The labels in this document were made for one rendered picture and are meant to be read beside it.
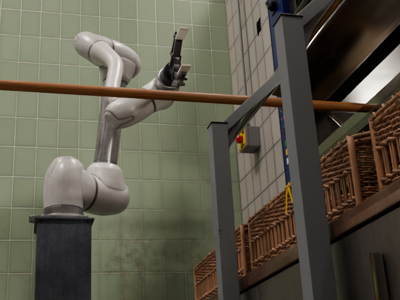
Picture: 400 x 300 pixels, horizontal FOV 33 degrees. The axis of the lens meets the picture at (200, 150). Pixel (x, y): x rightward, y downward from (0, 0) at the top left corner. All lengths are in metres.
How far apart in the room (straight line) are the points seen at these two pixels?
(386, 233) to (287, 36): 0.41
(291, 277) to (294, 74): 0.37
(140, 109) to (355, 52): 0.76
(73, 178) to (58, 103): 0.78
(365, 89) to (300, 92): 1.34
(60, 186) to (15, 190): 0.59
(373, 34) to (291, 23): 0.99
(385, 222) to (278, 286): 0.43
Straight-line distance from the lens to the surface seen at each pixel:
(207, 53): 3.63
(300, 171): 1.08
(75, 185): 2.65
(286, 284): 1.29
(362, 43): 2.22
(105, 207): 2.76
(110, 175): 2.77
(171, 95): 2.00
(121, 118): 2.34
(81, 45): 2.85
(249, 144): 3.06
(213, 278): 1.96
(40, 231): 2.56
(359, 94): 2.51
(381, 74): 2.38
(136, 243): 3.16
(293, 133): 1.11
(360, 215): 1.00
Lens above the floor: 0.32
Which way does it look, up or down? 21 degrees up
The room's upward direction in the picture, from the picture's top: 3 degrees counter-clockwise
